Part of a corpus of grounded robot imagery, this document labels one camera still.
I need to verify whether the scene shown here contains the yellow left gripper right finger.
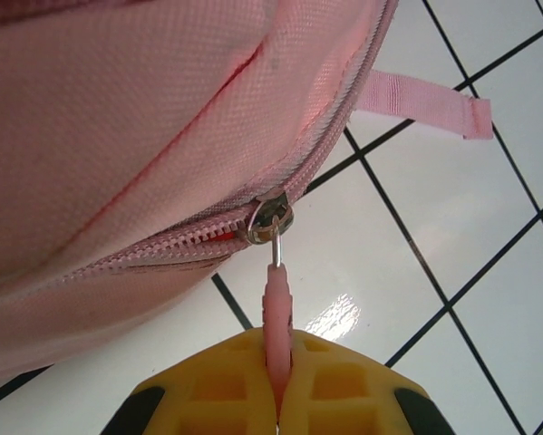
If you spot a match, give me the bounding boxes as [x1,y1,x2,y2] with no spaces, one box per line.
[277,329,435,435]

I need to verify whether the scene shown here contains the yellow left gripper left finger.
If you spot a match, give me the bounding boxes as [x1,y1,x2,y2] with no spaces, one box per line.
[102,328,281,435]

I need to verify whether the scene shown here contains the pink backpack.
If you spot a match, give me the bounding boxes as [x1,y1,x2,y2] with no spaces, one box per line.
[0,0,494,418]

